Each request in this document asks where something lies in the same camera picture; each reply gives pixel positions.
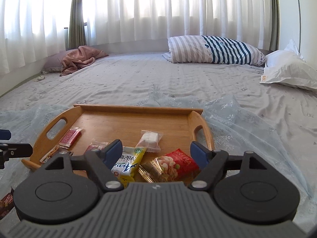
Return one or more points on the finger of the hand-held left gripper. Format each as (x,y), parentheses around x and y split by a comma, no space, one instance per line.
(5,134)
(17,150)

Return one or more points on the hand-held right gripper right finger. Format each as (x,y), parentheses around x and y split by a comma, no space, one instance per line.
(198,153)

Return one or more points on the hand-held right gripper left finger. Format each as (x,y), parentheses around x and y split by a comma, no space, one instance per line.
(112,153)

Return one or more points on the yellow and white biscuit packet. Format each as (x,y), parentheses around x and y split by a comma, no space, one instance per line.
(128,163)

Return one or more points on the red nut snack packet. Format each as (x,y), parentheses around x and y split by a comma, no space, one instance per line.
(173,163)

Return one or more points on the wooden serving tray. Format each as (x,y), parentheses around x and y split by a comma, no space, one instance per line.
(123,124)

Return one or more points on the small red snack packet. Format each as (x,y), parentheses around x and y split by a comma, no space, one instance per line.
(49,155)

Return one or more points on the gold snack packet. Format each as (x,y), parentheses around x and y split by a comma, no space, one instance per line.
(148,171)

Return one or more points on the small white snack packet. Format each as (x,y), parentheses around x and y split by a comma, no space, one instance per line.
(149,138)

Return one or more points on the dark red chocolate bar packet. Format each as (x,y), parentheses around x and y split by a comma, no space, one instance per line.
(6,203)

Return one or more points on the small white object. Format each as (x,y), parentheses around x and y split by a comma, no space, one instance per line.
(40,78)

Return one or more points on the mauve pillow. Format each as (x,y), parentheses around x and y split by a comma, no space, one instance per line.
(53,63)

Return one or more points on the bed with grey sheet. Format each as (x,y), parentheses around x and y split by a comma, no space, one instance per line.
(148,74)

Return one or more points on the pink crumpled cloth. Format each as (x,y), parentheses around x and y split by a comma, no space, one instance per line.
(79,57)

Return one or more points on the striped pillow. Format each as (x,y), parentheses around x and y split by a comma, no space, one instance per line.
(210,49)

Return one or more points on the white pillow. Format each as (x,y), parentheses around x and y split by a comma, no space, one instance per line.
(287,67)

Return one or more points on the green curtain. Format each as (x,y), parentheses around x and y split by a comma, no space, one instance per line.
(274,17)
(76,17)

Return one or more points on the white sheer curtain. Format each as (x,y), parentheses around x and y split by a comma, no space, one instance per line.
(148,10)

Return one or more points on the white wardrobe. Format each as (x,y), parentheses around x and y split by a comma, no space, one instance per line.
(307,17)

